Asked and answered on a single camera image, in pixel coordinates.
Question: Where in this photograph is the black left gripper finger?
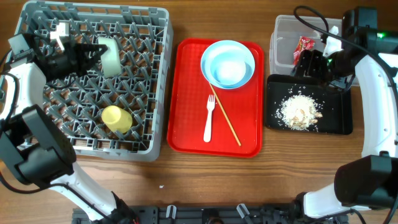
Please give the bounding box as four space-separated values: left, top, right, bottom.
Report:
83 60 103 75
86 44 108 53

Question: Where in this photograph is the yellow plastic cup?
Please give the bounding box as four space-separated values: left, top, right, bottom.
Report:
101 105 132 134

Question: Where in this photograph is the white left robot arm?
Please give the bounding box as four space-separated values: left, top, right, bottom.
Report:
1 33 139 223

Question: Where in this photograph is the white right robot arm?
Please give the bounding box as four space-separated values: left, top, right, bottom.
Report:
292 7 397 222

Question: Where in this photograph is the clear plastic waste bin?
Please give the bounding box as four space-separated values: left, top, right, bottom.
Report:
269 15 325 75

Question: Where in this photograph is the grey dishwasher rack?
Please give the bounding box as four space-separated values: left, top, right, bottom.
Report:
16 1 174 161

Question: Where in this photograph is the black food waste tray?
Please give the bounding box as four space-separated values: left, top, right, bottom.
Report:
265 75 353 135

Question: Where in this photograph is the red candy wrapper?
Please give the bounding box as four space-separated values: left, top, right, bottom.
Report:
293 36 315 65

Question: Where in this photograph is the pile of rice scraps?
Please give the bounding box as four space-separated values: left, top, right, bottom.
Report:
272 88 324 131

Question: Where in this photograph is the light blue bowl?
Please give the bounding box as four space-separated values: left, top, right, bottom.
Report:
210 51 246 86

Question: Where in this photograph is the light blue plate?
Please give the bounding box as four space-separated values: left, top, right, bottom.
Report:
200 40 256 90

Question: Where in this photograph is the red plastic tray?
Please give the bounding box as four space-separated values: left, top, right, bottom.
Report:
167 39 265 157

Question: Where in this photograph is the wooden chopstick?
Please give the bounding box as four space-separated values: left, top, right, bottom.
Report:
208 82 242 147

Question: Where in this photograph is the white plastic fork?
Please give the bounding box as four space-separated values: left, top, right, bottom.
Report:
203 95 215 142

